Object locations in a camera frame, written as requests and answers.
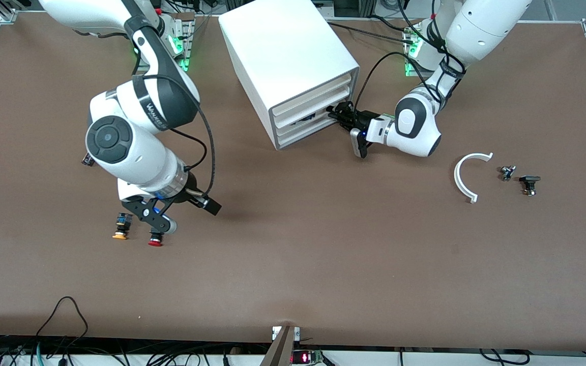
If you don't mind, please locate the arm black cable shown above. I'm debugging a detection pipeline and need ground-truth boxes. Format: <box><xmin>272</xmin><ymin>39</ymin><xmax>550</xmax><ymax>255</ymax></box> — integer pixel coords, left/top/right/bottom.
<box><xmin>133</xmin><ymin>74</ymin><xmax>217</xmax><ymax>200</ymax></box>
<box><xmin>351</xmin><ymin>0</ymin><xmax>459</xmax><ymax>112</ymax></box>

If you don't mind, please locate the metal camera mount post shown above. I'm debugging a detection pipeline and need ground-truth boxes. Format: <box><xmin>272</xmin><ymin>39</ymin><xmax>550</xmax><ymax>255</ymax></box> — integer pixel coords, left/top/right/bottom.
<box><xmin>260</xmin><ymin>325</ymin><xmax>301</xmax><ymax>366</ymax></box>

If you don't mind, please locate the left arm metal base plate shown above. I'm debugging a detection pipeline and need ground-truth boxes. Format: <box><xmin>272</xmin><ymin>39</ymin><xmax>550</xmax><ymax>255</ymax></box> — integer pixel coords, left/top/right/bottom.
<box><xmin>404</xmin><ymin>25</ymin><xmax>441</xmax><ymax>78</ymax></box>

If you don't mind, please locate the circuit board with red light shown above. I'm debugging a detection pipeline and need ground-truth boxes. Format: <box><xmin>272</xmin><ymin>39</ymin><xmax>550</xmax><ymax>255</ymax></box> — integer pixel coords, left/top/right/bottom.
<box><xmin>291</xmin><ymin>350</ymin><xmax>324</xmax><ymax>364</ymax></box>

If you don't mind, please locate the black knob part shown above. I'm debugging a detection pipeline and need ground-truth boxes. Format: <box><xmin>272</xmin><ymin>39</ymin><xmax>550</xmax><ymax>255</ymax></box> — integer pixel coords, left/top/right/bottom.
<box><xmin>519</xmin><ymin>175</ymin><xmax>541</xmax><ymax>197</ymax></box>

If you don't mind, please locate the yellow push button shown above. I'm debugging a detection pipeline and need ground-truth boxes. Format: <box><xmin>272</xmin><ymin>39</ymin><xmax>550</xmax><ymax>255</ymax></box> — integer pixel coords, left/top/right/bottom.
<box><xmin>112</xmin><ymin>213</ymin><xmax>134</xmax><ymax>240</ymax></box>

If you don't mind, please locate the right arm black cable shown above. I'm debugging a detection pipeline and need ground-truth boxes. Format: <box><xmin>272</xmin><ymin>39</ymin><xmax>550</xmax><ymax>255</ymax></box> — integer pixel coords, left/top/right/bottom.
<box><xmin>133</xmin><ymin>74</ymin><xmax>217</xmax><ymax>200</ymax></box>

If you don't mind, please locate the black looped cable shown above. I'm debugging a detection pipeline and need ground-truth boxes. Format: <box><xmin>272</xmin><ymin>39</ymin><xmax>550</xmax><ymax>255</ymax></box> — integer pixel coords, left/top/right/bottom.
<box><xmin>36</xmin><ymin>296</ymin><xmax>89</xmax><ymax>339</ymax></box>

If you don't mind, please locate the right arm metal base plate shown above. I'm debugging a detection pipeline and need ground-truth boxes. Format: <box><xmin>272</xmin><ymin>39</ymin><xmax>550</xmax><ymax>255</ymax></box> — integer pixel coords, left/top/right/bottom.
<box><xmin>135</xmin><ymin>13</ymin><xmax>194</xmax><ymax>72</ymax></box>

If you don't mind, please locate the black cable across table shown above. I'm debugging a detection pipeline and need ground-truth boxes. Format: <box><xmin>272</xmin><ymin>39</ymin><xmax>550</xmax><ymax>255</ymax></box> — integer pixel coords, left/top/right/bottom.
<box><xmin>324</xmin><ymin>15</ymin><xmax>421</xmax><ymax>46</ymax></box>

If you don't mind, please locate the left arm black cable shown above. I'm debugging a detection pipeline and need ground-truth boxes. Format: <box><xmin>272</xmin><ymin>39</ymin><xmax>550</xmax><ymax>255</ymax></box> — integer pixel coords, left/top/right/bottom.
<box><xmin>351</xmin><ymin>0</ymin><xmax>459</xmax><ymax>112</ymax></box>

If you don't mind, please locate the white curved plastic piece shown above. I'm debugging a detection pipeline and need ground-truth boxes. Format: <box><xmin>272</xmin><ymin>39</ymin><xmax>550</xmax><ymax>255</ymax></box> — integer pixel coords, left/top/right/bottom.
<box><xmin>454</xmin><ymin>152</ymin><xmax>494</xmax><ymax>204</ymax></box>

